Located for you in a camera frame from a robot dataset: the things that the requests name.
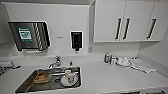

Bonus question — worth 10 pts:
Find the chrome sink sprayer knob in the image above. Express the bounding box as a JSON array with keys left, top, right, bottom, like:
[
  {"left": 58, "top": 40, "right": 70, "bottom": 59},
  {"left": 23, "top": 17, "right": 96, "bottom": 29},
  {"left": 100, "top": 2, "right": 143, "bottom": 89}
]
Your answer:
[{"left": 68, "top": 59, "right": 74, "bottom": 67}]

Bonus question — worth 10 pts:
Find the white wall outlet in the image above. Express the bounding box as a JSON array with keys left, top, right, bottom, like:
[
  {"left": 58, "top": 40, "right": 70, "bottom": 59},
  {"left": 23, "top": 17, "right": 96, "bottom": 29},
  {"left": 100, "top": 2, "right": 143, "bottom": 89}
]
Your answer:
[{"left": 88, "top": 46, "right": 93, "bottom": 54}]

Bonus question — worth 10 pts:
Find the stainless steel sink basin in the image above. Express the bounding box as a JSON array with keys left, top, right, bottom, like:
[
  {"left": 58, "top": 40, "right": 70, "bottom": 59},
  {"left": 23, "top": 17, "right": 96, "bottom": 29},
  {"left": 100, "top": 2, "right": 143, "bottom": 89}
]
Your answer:
[{"left": 13, "top": 65, "right": 82, "bottom": 94}]

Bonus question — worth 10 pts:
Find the white folded towel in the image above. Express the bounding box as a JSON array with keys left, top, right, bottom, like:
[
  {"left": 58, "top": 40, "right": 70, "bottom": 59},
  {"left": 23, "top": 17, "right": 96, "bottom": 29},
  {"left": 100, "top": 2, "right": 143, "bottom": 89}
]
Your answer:
[{"left": 129, "top": 58, "right": 157, "bottom": 75}]

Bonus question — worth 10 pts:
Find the steel paper towel dispenser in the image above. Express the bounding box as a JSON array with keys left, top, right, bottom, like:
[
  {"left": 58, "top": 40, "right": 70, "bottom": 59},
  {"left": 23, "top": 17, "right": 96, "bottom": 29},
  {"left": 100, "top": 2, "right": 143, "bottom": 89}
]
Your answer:
[{"left": 7, "top": 21, "right": 52, "bottom": 53}]

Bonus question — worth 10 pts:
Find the orange bowl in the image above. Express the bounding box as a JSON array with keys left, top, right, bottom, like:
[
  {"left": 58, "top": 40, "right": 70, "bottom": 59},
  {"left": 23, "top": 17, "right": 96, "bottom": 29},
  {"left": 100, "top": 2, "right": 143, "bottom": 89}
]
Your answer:
[{"left": 33, "top": 71, "right": 54, "bottom": 85}]

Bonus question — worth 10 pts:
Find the black wall soap dispenser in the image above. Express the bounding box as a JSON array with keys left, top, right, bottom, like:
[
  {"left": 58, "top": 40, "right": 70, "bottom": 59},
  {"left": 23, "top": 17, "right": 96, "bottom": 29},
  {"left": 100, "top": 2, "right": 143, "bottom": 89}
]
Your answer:
[{"left": 69, "top": 30, "right": 84, "bottom": 53}]

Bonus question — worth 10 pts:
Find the blue labelled bottle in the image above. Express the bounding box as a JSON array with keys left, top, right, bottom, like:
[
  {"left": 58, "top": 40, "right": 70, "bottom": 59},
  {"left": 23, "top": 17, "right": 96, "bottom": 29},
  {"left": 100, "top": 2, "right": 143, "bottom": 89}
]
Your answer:
[{"left": 103, "top": 52, "right": 111, "bottom": 65}]

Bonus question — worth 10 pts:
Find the dish drying rack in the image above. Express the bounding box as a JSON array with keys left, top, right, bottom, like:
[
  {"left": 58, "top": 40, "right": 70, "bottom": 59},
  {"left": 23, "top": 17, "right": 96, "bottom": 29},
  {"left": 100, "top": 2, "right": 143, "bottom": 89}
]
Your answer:
[{"left": 0, "top": 59, "right": 22, "bottom": 76}]

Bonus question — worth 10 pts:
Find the white plate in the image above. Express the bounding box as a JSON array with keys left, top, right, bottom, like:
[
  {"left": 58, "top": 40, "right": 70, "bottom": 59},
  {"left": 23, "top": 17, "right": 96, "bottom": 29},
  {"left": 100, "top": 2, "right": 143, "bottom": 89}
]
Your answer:
[{"left": 60, "top": 74, "right": 80, "bottom": 88}]

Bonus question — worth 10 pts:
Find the chrome sink faucet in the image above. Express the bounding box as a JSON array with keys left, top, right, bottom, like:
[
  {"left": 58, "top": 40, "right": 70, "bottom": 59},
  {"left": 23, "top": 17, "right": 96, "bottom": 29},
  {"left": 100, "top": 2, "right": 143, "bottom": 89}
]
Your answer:
[{"left": 48, "top": 55, "right": 63, "bottom": 69}]

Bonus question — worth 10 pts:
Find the white printed cup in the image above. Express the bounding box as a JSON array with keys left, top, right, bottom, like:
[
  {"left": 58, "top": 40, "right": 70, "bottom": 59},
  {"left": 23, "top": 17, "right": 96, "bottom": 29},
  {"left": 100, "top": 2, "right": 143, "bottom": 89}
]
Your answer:
[{"left": 64, "top": 69, "right": 76, "bottom": 84}]

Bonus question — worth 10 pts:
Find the small wall label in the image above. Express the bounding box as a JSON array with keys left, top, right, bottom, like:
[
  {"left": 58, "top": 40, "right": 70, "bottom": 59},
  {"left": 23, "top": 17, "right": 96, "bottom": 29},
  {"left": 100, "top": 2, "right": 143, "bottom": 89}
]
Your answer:
[{"left": 55, "top": 35, "right": 65, "bottom": 40}]

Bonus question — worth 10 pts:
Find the white three-door wall cabinet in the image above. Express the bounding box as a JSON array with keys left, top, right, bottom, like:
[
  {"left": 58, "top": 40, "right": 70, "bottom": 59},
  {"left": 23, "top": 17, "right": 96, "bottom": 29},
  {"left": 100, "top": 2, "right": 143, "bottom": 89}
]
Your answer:
[{"left": 89, "top": 0, "right": 168, "bottom": 44}]

